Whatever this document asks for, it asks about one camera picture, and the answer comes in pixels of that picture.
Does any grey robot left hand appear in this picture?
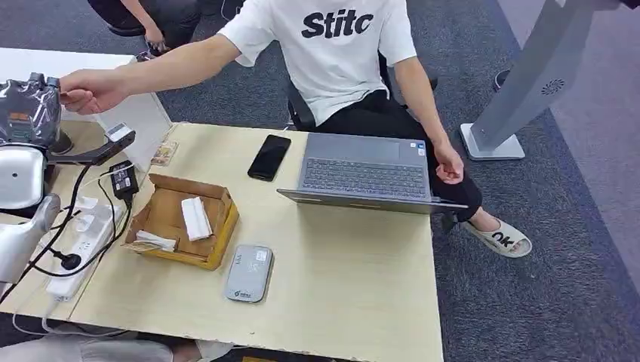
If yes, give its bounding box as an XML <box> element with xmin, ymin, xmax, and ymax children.
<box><xmin>0</xmin><ymin>72</ymin><xmax>63</xmax><ymax>149</ymax></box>

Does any person's left hand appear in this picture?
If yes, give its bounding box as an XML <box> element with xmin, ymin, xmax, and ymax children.
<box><xmin>432</xmin><ymin>142</ymin><xmax>465</xmax><ymax>186</ymax></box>

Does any person's right hand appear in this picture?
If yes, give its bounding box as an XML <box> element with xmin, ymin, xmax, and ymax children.
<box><xmin>59</xmin><ymin>69</ymin><xmax>132</xmax><ymax>116</ymax></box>

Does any white cabinet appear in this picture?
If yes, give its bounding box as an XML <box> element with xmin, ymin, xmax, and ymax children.
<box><xmin>0</xmin><ymin>47</ymin><xmax>174</xmax><ymax>173</ymax></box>

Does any grey laptop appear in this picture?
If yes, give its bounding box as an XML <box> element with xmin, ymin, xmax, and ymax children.
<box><xmin>276</xmin><ymin>132</ymin><xmax>469</xmax><ymax>216</ymax></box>

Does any white printed sandal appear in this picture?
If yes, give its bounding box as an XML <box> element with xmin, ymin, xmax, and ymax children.
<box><xmin>460</xmin><ymin>217</ymin><xmax>534</xmax><ymax>259</ymax></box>

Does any yellow printed card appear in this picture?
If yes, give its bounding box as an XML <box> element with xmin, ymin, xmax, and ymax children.
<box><xmin>149</xmin><ymin>140</ymin><xmax>180</xmax><ymax>167</ymax></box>

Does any black power adapter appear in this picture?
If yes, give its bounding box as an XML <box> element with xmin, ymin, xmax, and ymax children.
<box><xmin>108</xmin><ymin>160</ymin><xmax>140</xmax><ymax>202</ymax></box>

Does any person in dark clothes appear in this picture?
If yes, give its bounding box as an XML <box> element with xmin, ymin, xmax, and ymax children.
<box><xmin>87</xmin><ymin>0</ymin><xmax>246</xmax><ymax>57</ymax></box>

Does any grey floor stand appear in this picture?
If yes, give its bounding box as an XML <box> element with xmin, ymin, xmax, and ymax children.
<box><xmin>460</xmin><ymin>0</ymin><xmax>621</xmax><ymax>161</ymax></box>

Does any white power strip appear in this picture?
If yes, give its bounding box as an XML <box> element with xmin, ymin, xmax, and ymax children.
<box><xmin>45</xmin><ymin>197</ymin><xmax>124</xmax><ymax>302</ymax></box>

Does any person in white shirt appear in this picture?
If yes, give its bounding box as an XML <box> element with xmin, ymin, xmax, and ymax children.
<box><xmin>59</xmin><ymin>0</ymin><xmax>534</xmax><ymax>259</ymax></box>

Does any black power plug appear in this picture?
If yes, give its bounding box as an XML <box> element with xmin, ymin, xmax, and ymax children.
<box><xmin>50</xmin><ymin>248</ymin><xmax>82</xmax><ymax>272</ymax></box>

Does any black smartphone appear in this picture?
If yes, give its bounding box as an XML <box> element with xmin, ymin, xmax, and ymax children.
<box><xmin>247</xmin><ymin>134</ymin><xmax>293</xmax><ymax>183</ymax></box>

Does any wooden card box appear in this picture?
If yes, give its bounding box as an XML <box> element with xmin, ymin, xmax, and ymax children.
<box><xmin>121</xmin><ymin>173</ymin><xmax>240</xmax><ymax>272</ymax></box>

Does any grey pocket router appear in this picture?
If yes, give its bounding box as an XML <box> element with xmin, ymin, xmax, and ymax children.
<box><xmin>223</xmin><ymin>244</ymin><xmax>275</xmax><ymax>304</ymax></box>

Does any person's pale trouser leg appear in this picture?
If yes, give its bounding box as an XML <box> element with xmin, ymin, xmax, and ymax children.
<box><xmin>0</xmin><ymin>334</ymin><xmax>233</xmax><ymax>362</ymax></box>

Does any black adapter cable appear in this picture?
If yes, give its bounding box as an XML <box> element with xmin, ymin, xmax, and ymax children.
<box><xmin>32</xmin><ymin>174</ymin><xmax>134</xmax><ymax>278</ymax></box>

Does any white power strip cable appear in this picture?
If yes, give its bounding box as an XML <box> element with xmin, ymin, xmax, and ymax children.
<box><xmin>12</xmin><ymin>294</ymin><xmax>126</xmax><ymax>338</ymax></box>

